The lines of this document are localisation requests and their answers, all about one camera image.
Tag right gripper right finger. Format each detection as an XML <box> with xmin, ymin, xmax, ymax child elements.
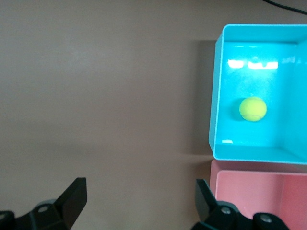
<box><xmin>190</xmin><ymin>178</ymin><xmax>291</xmax><ymax>230</ymax></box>

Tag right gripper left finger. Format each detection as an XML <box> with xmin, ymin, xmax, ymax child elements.
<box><xmin>0</xmin><ymin>177</ymin><xmax>87</xmax><ymax>230</ymax></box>

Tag yellow tennis ball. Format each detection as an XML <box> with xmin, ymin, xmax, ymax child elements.
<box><xmin>239</xmin><ymin>96</ymin><xmax>268</xmax><ymax>122</ymax></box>

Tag pink plastic bin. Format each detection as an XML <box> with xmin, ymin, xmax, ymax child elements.
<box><xmin>209</xmin><ymin>160</ymin><xmax>307</xmax><ymax>230</ymax></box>

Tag blue plastic bin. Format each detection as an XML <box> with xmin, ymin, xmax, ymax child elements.
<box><xmin>208</xmin><ymin>23</ymin><xmax>307</xmax><ymax>166</ymax></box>

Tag long black looped cable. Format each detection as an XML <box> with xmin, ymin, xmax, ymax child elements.
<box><xmin>261</xmin><ymin>0</ymin><xmax>307</xmax><ymax>13</ymax></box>

